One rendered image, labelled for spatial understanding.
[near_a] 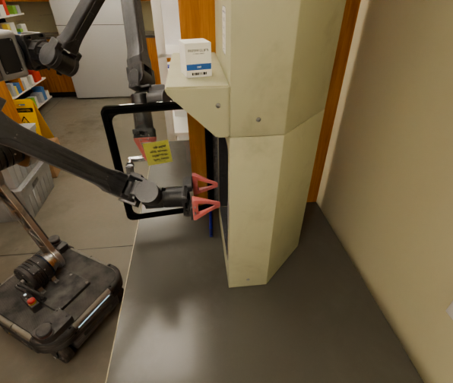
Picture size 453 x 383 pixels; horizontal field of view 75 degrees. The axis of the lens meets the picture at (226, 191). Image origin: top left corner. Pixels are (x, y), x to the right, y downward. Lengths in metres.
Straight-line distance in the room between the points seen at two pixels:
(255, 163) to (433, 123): 0.38
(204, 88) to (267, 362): 0.62
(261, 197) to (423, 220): 0.37
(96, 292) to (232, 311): 1.17
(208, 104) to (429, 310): 0.66
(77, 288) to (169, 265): 1.04
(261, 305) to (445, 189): 0.51
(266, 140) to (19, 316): 1.68
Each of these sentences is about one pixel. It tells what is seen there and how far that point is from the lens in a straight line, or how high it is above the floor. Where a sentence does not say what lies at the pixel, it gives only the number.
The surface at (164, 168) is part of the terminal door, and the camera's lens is 0.95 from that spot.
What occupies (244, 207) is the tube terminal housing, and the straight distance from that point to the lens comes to 0.68.
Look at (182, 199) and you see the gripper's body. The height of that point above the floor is 1.20.
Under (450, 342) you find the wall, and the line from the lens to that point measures 0.83.
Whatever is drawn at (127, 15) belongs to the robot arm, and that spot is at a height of 1.58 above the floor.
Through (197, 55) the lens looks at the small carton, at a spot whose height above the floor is 1.55.
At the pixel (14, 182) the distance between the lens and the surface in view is 2.84.
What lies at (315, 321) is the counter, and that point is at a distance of 0.87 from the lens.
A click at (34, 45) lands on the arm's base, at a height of 1.48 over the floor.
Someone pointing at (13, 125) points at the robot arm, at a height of 1.43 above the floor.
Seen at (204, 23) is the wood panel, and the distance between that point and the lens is 0.90.
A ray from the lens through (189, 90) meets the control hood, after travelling 0.55.
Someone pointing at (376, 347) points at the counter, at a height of 0.94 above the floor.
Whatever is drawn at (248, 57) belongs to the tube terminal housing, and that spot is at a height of 1.56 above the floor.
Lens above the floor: 1.66
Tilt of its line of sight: 35 degrees down
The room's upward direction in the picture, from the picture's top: straight up
